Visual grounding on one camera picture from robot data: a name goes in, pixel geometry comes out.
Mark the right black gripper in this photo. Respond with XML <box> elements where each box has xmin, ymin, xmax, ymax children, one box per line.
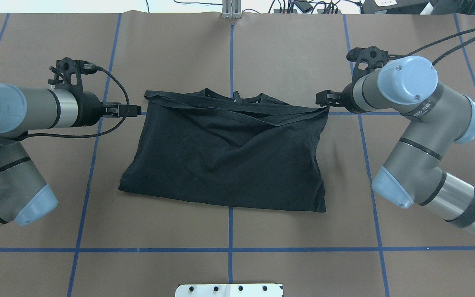
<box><xmin>315</xmin><ymin>81</ymin><xmax>370</xmax><ymax>114</ymax></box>

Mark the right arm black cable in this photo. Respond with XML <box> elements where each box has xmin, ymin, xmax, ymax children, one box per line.
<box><xmin>398</xmin><ymin>21</ymin><xmax>475</xmax><ymax>66</ymax></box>

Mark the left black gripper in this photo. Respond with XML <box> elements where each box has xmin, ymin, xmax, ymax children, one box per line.
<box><xmin>72</xmin><ymin>92</ymin><xmax>143</xmax><ymax>127</ymax></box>

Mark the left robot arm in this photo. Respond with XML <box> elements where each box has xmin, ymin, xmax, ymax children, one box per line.
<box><xmin>0</xmin><ymin>83</ymin><xmax>142</xmax><ymax>227</ymax></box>

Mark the aluminium frame post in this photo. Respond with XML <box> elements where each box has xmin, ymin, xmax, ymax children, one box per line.
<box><xmin>222</xmin><ymin>0</ymin><xmax>242</xmax><ymax>19</ymax></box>

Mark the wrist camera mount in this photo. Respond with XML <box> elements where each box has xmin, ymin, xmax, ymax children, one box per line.
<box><xmin>48</xmin><ymin>57</ymin><xmax>98</xmax><ymax>93</ymax></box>
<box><xmin>346</xmin><ymin>46</ymin><xmax>404</xmax><ymax>84</ymax></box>

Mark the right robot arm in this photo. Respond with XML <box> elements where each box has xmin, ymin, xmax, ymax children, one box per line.
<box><xmin>315</xmin><ymin>56</ymin><xmax>475</xmax><ymax>235</ymax></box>

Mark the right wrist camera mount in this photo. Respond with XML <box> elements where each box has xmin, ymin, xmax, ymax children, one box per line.
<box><xmin>346</xmin><ymin>46</ymin><xmax>404</xmax><ymax>84</ymax></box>

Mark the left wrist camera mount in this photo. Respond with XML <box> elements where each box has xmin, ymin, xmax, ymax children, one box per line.
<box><xmin>48</xmin><ymin>57</ymin><xmax>98</xmax><ymax>93</ymax></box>

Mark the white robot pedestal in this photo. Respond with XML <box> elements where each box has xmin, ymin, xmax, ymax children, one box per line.
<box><xmin>175</xmin><ymin>283</ymin><xmax>284</xmax><ymax>297</ymax></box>

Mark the black printed t-shirt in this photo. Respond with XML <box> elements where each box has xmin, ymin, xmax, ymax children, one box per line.
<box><xmin>118</xmin><ymin>88</ymin><xmax>329</xmax><ymax>213</ymax></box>

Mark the black box with label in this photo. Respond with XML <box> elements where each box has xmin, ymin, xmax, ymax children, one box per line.
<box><xmin>360</xmin><ymin>0</ymin><xmax>433</xmax><ymax>15</ymax></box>

